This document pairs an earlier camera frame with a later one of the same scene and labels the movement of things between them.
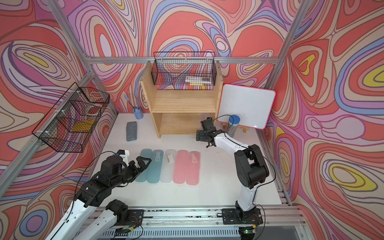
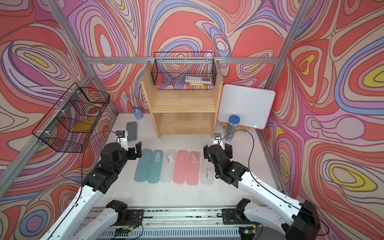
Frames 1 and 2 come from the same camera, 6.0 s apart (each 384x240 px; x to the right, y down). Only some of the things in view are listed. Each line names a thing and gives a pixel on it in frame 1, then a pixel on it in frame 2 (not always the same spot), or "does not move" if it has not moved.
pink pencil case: [180, 166] does not move
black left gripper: [136, 170] → [133, 155]
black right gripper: [200, 135] → [228, 150]
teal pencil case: [143, 176] does not move
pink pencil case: [193, 168] does not move
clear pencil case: [169, 165] does not move
